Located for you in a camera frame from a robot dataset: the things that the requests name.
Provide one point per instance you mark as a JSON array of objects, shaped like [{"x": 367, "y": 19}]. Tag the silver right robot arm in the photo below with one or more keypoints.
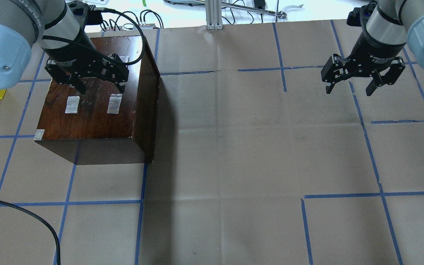
[{"x": 387, "y": 27}]

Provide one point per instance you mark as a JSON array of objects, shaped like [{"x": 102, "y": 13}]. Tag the aluminium frame post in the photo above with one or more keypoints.
[{"x": 213, "y": 10}]

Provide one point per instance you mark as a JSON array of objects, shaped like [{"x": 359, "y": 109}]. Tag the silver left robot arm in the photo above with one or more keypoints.
[{"x": 58, "y": 27}]

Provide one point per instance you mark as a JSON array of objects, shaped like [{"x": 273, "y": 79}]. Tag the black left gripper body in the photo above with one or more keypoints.
[{"x": 73, "y": 56}]

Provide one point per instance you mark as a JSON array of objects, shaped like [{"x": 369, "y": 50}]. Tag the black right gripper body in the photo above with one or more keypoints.
[{"x": 374, "y": 52}]

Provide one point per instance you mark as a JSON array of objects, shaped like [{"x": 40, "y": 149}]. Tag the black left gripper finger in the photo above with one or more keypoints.
[
  {"x": 120, "y": 85},
  {"x": 79, "y": 86}
]

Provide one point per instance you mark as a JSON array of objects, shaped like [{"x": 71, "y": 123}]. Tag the brown paper table mat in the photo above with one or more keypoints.
[{"x": 254, "y": 163}]

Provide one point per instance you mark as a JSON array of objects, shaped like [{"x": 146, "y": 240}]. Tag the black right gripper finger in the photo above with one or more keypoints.
[
  {"x": 329, "y": 87},
  {"x": 373, "y": 85}
]

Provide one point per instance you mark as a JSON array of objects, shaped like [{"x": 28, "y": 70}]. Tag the dark wooden drawer box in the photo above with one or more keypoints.
[{"x": 90, "y": 129}]

